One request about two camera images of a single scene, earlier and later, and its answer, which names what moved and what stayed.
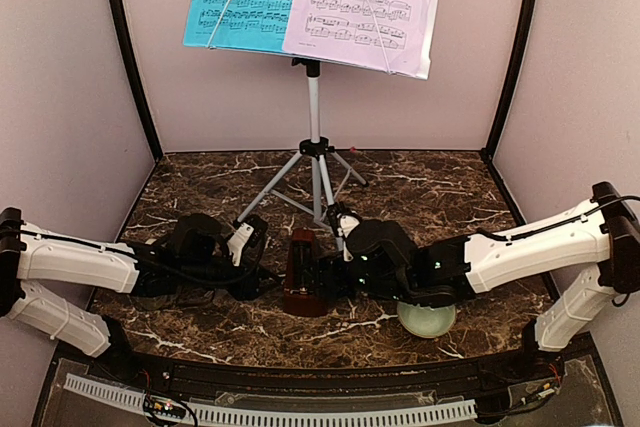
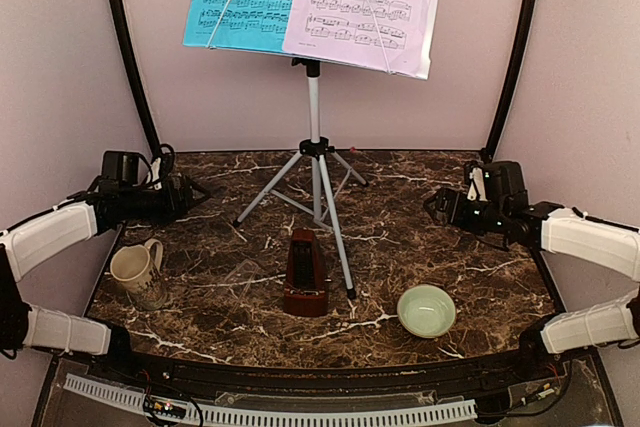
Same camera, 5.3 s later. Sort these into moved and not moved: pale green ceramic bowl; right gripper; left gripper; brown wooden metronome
Moved: left gripper; right gripper
Not moved: brown wooden metronome; pale green ceramic bowl
